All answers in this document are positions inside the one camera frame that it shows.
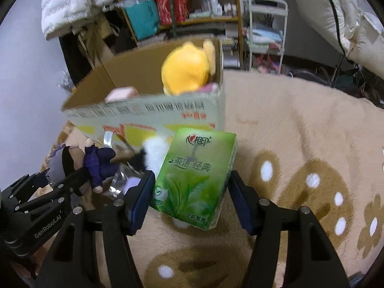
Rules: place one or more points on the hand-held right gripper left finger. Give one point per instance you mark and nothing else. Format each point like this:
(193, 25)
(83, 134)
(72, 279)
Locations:
(141, 199)

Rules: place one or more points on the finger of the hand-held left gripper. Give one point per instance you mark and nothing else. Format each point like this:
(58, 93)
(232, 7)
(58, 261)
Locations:
(30, 181)
(57, 201)

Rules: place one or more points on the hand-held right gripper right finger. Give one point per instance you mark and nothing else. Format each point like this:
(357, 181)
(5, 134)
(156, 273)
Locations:
(240, 201)

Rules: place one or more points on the white-haired plush doll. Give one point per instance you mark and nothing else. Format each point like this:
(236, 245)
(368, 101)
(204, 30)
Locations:
(96, 162)

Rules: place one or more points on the green tissue pack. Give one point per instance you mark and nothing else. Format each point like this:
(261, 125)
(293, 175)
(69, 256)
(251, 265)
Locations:
(192, 171)

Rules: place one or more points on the printed cardboard box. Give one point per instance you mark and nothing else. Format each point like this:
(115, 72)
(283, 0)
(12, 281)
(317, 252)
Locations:
(144, 114)

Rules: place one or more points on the pink sponge block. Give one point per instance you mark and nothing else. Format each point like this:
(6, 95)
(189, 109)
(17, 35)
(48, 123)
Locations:
(121, 93)

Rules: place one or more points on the yellow plush toy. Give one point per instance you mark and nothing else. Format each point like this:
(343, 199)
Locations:
(186, 69)

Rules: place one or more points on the clear plastic packet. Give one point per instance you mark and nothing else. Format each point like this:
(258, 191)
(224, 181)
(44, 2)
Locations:
(120, 183)

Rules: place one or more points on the black and white fluffy toy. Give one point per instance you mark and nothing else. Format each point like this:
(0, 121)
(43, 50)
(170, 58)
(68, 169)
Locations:
(154, 153)

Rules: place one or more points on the beige printed blanket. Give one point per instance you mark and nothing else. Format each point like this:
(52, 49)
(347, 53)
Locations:
(285, 126)

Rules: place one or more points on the black hanging garment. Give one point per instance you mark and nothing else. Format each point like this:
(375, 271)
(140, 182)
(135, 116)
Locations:
(123, 36)
(75, 60)

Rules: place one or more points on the beige trench coat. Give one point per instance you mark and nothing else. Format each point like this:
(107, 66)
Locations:
(99, 45)

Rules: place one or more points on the stack of books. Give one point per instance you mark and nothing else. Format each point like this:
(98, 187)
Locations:
(153, 39)

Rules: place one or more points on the folded cloths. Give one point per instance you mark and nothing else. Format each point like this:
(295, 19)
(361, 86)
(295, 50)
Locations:
(264, 36)

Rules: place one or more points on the white puffer jacket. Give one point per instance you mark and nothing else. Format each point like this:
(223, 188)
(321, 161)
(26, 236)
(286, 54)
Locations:
(69, 9)

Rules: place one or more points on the green pole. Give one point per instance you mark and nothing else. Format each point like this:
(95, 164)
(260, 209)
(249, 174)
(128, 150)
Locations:
(172, 21)

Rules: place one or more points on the teal bag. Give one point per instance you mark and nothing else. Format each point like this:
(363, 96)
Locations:
(141, 18)

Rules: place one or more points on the wooden shelf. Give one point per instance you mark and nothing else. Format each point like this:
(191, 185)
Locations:
(210, 21)

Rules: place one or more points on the red patterned bag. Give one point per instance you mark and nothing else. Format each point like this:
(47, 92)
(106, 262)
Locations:
(163, 6)

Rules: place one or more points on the group of white cosmetic bottles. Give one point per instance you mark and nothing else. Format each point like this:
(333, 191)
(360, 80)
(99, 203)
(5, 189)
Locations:
(214, 3)

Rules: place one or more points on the cream pillow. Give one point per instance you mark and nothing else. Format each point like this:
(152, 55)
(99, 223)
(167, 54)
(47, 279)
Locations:
(369, 45)

